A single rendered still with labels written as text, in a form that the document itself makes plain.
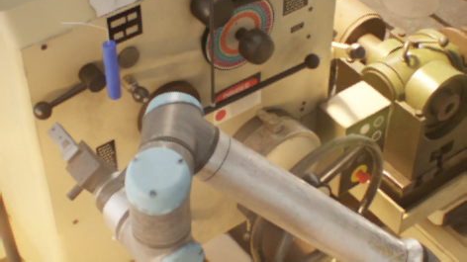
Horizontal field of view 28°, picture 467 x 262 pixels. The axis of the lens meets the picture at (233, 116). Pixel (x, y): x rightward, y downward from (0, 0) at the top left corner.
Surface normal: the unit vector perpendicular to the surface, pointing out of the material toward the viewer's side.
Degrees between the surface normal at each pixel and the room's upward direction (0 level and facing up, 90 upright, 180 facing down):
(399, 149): 90
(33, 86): 90
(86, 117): 90
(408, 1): 0
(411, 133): 90
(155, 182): 5
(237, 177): 65
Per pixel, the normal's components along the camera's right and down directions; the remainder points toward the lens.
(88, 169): -0.42, -0.41
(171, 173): 0.00, -0.67
